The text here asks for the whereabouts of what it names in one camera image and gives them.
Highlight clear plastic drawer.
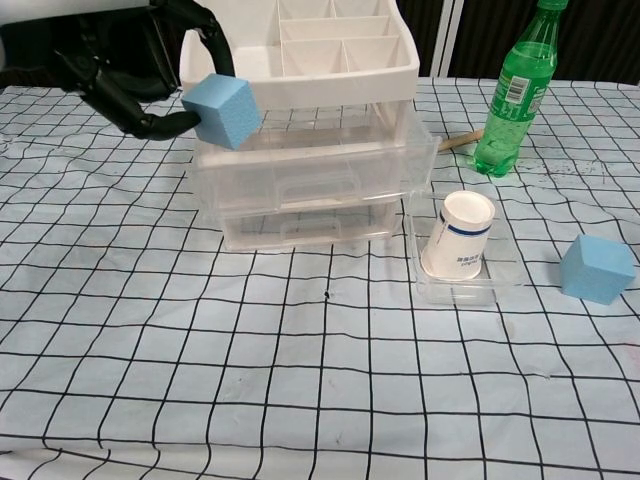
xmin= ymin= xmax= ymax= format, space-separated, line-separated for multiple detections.
xmin=192 ymin=119 xmax=441 ymax=214
xmin=219 ymin=199 xmax=406 ymax=251

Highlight large blue foam cube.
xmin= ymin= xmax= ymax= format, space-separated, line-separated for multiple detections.
xmin=558 ymin=233 xmax=636 ymax=305

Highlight white paper cup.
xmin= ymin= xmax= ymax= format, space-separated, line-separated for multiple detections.
xmin=419 ymin=190 xmax=497 ymax=281

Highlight clear plastic tray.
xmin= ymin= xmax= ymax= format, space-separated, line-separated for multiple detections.
xmin=407 ymin=192 xmax=526 ymax=306

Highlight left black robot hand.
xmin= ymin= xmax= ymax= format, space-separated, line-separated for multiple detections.
xmin=0 ymin=0 xmax=236 ymax=142

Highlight wooden stick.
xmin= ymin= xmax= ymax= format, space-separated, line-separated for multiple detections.
xmin=437 ymin=128 xmax=486 ymax=150

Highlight green plastic bottle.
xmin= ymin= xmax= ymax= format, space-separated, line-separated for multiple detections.
xmin=472 ymin=0 xmax=560 ymax=177

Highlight black pleated curtain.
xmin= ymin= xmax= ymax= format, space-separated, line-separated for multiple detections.
xmin=0 ymin=0 xmax=640 ymax=89

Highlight white screen frame post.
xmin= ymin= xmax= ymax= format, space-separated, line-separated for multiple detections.
xmin=428 ymin=0 xmax=465 ymax=78

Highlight small blue foam cube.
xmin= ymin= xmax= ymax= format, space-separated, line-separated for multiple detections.
xmin=180 ymin=73 xmax=262 ymax=151

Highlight white drawer organizer frame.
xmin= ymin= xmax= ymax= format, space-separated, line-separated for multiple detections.
xmin=178 ymin=0 xmax=420 ymax=250

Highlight checkered tablecloth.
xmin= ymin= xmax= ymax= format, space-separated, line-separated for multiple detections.
xmin=0 ymin=74 xmax=640 ymax=480

